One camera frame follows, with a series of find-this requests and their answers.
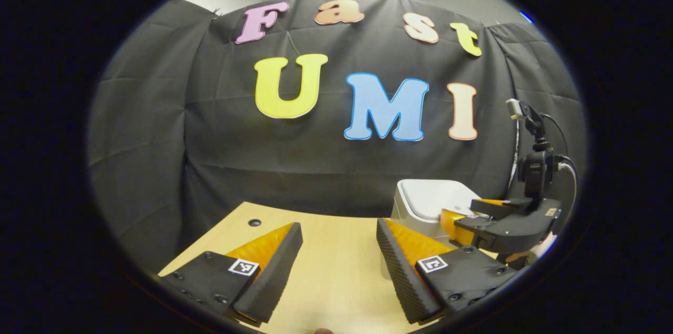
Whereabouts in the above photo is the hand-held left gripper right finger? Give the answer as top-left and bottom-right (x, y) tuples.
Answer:
(375, 218), (519, 325)

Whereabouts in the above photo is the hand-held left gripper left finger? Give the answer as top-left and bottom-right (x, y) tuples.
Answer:
(159, 222), (304, 327)

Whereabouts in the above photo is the white desktop garbage bin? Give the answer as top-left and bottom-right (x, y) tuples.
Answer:
(380, 179), (482, 281)

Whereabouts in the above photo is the wooden desktop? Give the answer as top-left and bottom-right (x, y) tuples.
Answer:
(158, 201), (526, 334)

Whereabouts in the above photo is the black backdrop cloth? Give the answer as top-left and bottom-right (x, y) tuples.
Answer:
(88, 0), (587, 271)

